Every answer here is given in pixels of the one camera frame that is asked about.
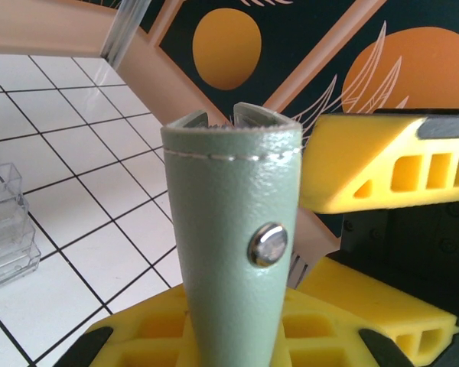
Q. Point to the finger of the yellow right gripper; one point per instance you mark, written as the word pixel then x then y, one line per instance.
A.
pixel 367 294
pixel 348 153

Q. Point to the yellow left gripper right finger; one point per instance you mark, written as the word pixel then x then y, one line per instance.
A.
pixel 340 344

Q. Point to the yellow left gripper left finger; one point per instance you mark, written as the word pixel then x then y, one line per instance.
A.
pixel 153 344

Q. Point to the clear acrylic card stand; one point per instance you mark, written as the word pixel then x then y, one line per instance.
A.
pixel 4 237

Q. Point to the aluminium corner post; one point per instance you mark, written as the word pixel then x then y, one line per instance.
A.
pixel 120 34

